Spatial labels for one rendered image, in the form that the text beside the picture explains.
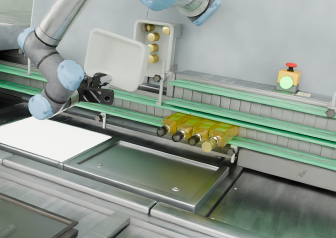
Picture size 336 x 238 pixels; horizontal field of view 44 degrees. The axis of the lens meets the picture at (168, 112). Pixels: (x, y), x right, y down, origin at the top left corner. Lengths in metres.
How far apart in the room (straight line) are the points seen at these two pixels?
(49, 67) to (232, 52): 0.76
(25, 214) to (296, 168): 0.92
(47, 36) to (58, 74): 0.11
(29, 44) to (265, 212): 0.85
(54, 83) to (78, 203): 0.36
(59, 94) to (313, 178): 0.92
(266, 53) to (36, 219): 1.00
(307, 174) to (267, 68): 0.42
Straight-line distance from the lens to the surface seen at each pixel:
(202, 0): 1.35
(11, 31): 2.11
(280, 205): 1.42
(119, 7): 1.87
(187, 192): 1.30
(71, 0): 1.14
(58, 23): 1.17
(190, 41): 1.72
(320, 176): 1.57
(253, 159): 1.59
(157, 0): 1.01
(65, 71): 1.16
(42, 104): 1.22
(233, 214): 1.30
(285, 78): 1.53
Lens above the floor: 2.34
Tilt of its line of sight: 62 degrees down
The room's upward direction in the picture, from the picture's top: 117 degrees counter-clockwise
